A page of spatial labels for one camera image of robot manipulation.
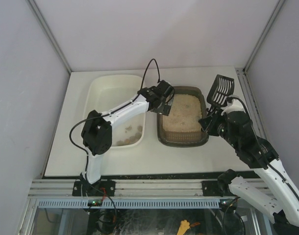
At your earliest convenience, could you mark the white plastic bin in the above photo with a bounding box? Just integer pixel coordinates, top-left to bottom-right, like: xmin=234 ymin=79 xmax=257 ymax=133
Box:
xmin=83 ymin=74 xmax=146 ymax=149

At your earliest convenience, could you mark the grey slotted cable duct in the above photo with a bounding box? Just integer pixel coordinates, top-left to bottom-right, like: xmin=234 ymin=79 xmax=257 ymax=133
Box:
xmin=38 ymin=198 xmax=220 ymax=209

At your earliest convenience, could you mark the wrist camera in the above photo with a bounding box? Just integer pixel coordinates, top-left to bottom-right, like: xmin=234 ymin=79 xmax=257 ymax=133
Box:
xmin=226 ymin=111 xmax=252 ymax=136
xmin=155 ymin=80 xmax=174 ymax=98

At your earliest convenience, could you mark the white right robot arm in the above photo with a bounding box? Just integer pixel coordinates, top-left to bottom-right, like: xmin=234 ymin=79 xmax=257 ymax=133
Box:
xmin=199 ymin=94 xmax=299 ymax=235

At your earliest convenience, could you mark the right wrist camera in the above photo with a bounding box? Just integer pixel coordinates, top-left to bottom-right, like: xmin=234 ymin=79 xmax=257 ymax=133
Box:
xmin=226 ymin=111 xmax=252 ymax=136

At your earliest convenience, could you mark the yellow toy figure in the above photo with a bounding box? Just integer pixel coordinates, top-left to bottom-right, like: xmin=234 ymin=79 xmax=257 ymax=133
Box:
xmin=177 ymin=220 xmax=191 ymax=235

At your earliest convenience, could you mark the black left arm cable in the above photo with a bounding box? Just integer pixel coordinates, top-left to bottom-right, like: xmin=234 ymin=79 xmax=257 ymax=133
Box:
xmin=69 ymin=58 xmax=162 ymax=177

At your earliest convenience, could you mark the dark grey litter box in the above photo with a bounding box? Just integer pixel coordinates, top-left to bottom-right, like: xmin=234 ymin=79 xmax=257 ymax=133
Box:
xmin=157 ymin=86 xmax=209 ymax=147

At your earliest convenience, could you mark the beige cat litter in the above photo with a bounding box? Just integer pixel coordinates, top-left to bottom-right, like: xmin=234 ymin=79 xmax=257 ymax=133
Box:
xmin=162 ymin=94 xmax=202 ymax=133

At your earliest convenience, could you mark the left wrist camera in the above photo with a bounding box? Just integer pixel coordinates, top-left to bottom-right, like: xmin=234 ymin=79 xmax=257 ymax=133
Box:
xmin=155 ymin=80 xmax=174 ymax=98

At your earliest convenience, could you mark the black litter scoop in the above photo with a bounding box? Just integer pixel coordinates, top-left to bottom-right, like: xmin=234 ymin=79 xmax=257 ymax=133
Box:
xmin=206 ymin=74 xmax=235 ymax=122

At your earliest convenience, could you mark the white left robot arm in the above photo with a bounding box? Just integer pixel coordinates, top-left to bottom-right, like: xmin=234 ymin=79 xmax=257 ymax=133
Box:
xmin=81 ymin=81 xmax=175 ymax=184

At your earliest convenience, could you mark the aluminium frame rail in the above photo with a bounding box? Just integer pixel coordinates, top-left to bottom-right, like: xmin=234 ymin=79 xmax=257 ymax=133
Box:
xmin=28 ymin=179 xmax=220 ymax=198

